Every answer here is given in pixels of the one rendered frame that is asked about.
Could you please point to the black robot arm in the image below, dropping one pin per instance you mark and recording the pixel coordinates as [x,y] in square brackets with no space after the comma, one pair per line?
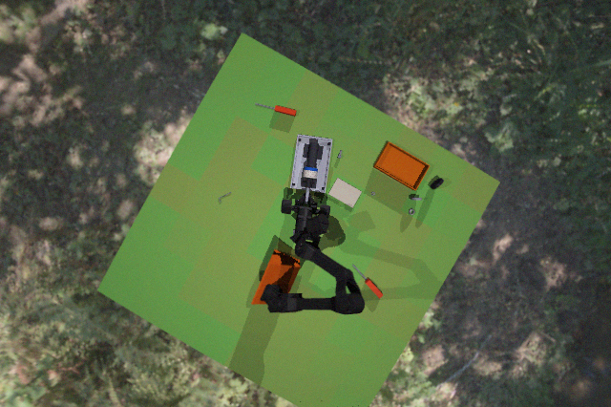
[343,302]

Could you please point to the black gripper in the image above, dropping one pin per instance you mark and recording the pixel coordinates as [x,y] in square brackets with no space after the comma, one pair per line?
[304,213]

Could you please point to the red-handled screwdriver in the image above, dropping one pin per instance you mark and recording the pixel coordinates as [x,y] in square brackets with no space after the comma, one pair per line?
[370,285]
[281,109]

